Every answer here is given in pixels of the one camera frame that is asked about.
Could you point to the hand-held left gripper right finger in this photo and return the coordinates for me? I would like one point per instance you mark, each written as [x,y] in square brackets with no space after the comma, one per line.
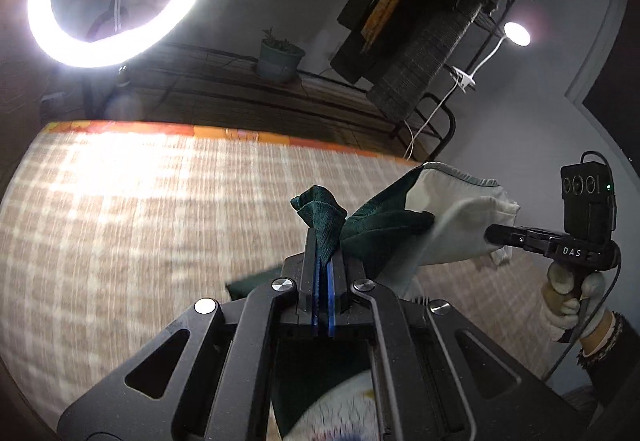
[331,296]

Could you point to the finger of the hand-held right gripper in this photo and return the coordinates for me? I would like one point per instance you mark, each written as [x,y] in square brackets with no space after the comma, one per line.
[502,235]

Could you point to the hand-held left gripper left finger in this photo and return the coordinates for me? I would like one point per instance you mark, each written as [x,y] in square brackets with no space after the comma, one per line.
[316,293]

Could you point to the dark green small garment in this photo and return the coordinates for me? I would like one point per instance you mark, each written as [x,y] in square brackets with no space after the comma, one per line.
[380,226]

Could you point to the person's right forearm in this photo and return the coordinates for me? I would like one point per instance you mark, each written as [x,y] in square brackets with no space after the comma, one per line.
[597,343]

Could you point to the black metal clothes rack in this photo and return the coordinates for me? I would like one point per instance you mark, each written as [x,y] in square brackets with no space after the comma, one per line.
[452,126]

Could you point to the person's right hand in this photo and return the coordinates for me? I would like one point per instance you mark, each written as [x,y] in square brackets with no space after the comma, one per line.
[557,316]

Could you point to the white printed garment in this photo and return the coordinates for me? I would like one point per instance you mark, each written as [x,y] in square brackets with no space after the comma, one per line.
[340,411]

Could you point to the white clip-on lamp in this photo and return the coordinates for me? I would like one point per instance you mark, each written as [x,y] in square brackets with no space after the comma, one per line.
[517,33]

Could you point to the grey checked hanging cloth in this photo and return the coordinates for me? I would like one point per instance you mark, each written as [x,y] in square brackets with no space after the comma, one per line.
[420,66]

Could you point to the beige checked blanket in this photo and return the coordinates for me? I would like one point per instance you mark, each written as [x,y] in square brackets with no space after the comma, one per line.
[125,221]

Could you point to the potted plant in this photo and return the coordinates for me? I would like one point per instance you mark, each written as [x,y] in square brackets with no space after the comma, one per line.
[280,61]

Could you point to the orange printed bed sheet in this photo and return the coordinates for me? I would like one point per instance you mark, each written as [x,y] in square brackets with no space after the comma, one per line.
[125,127]

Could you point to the orange hanging cloth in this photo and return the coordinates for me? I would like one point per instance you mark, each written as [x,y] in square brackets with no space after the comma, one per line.
[382,11]

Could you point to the white door frame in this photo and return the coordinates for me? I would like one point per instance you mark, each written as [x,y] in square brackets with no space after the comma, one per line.
[600,46]

